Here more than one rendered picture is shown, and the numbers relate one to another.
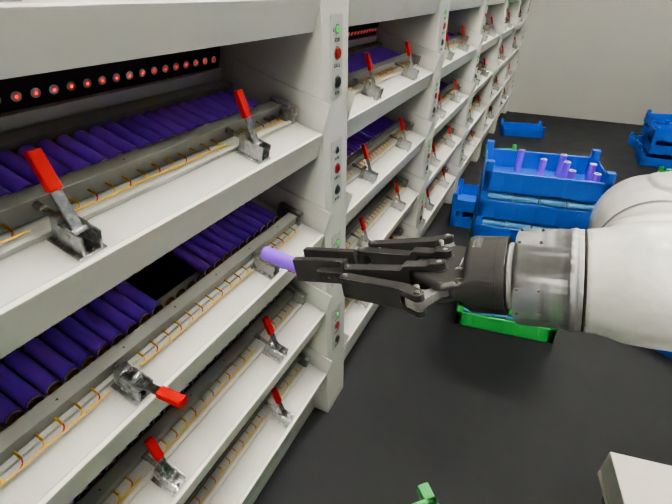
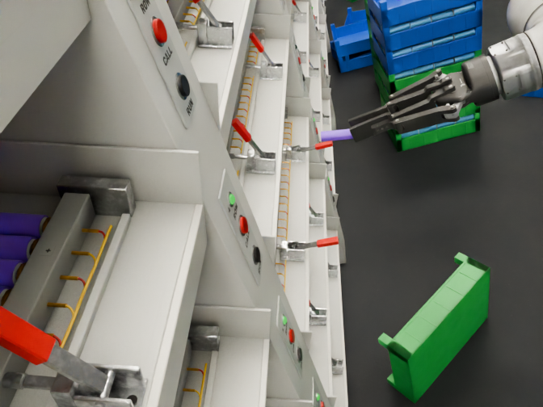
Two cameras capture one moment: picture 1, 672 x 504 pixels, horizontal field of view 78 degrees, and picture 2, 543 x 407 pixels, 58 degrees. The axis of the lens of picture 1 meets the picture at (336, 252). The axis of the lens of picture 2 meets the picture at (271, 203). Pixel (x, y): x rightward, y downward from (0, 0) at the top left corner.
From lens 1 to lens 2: 47 cm
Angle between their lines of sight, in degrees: 11
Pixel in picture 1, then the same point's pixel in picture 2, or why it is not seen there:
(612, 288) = not seen: outside the picture
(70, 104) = not seen: hidden behind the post
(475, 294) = (481, 94)
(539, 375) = (482, 158)
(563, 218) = (455, 24)
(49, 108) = not seen: hidden behind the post
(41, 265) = (261, 184)
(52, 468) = (295, 305)
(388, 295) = (432, 118)
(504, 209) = (406, 37)
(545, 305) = (522, 81)
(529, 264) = (507, 64)
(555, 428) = (513, 188)
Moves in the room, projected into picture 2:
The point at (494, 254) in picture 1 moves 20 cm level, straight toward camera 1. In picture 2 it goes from (483, 67) to (532, 144)
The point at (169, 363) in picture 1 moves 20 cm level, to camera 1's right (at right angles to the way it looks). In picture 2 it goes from (297, 234) to (394, 185)
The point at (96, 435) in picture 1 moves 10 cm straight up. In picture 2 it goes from (299, 283) to (284, 241)
